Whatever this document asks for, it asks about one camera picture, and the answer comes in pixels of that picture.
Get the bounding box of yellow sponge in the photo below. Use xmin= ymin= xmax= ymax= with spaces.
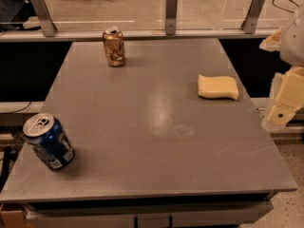
xmin=198 ymin=75 xmax=238 ymax=100

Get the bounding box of middle metal bracket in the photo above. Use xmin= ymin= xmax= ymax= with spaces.
xmin=165 ymin=0 xmax=178 ymax=35

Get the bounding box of clear glass barrier panel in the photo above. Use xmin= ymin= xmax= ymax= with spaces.
xmin=0 ymin=0 xmax=304 ymax=33

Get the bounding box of right metal bracket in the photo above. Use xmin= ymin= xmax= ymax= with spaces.
xmin=241 ymin=0 xmax=266 ymax=34

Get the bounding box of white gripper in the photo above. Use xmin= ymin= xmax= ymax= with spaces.
xmin=259 ymin=4 xmax=304 ymax=132

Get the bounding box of metal bracket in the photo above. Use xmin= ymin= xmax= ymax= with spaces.
xmin=165 ymin=0 xmax=178 ymax=35
xmin=30 ymin=0 xmax=57 ymax=37
xmin=241 ymin=0 xmax=266 ymax=34

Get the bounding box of left metal bracket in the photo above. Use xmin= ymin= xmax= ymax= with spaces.
xmin=30 ymin=0 xmax=57 ymax=37

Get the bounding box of blue soda can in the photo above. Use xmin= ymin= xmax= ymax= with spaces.
xmin=23 ymin=113 xmax=74 ymax=170

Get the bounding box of orange soda can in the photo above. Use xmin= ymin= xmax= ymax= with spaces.
xmin=103 ymin=27 xmax=124 ymax=67

